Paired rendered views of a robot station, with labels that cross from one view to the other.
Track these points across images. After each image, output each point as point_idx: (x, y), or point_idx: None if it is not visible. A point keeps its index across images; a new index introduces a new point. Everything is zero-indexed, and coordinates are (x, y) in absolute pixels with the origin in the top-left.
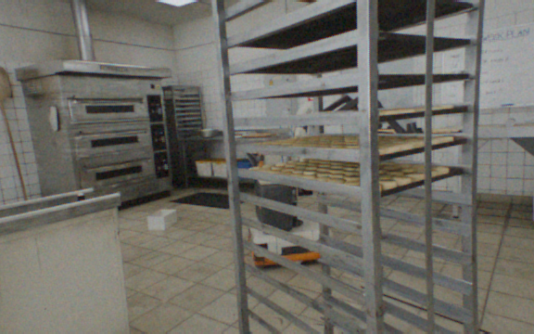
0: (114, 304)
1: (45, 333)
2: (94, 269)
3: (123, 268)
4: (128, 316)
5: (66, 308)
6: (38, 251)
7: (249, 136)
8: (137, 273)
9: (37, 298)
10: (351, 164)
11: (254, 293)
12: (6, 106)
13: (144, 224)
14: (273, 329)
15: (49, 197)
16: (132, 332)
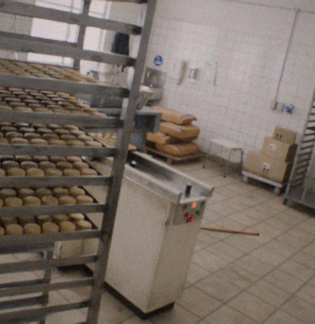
0: (146, 271)
1: (116, 247)
2: (145, 234)
3: (313, 311)
4: (215, 320)
5: (127, 244)
6: (127, 196)
7: None
8: (303, 321)
9: (119, 223)
10: (2, 218)
11: (32, 281)
12: None
13: None
14: (6, 301)
15: (186, 176)
16: (188, 322)
